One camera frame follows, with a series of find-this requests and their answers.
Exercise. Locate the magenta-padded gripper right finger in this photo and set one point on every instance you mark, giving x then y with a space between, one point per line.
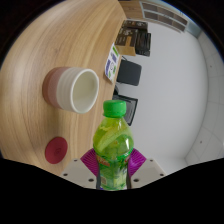
148 171

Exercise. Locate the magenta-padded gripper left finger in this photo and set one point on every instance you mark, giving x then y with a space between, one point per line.
77 173

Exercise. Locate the green drink bottle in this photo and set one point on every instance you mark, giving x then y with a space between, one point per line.
113 150

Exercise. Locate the flat round red coaster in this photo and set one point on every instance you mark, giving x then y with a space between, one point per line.
56 150

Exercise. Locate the white and pink ceramic cup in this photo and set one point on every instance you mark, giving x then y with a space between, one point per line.
66 88

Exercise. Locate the black padded office chair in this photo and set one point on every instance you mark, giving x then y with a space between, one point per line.
129 72

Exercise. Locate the white printed leaflet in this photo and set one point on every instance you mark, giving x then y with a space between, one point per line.
112 63

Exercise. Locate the black box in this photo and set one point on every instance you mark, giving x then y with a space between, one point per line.
144 43

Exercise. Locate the open cardboard box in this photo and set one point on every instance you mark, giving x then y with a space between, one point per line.
126 41

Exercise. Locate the dark brown box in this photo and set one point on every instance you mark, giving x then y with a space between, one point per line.
135 24

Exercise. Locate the wooden shelf cabinet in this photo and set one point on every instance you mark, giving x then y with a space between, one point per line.
160 15

